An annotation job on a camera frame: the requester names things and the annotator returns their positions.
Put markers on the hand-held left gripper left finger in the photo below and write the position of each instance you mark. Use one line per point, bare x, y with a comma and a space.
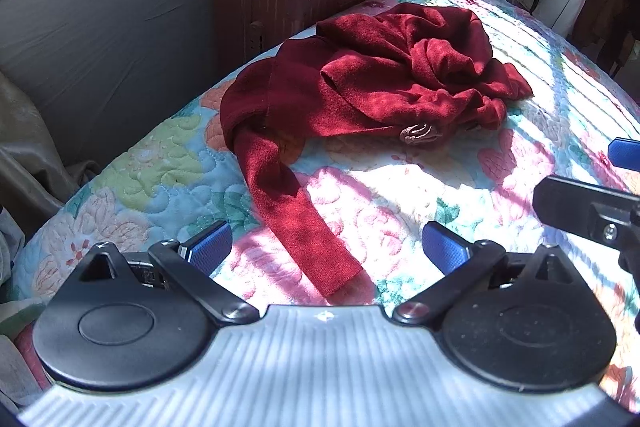
210, 248

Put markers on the beige crumpled cloth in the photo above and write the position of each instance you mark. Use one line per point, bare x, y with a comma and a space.
30, 147

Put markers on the red knit sweater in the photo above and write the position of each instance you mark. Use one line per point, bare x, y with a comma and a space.
350, 97

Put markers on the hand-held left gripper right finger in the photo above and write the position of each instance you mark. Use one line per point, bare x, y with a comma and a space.
442, 248

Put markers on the floral quilt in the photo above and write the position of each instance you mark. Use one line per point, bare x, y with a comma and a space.
150, 167

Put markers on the brown hanging garment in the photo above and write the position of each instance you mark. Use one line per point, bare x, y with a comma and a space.
615, 7

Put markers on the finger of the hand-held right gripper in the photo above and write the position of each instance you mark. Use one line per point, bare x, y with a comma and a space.
627, 154
570, 202

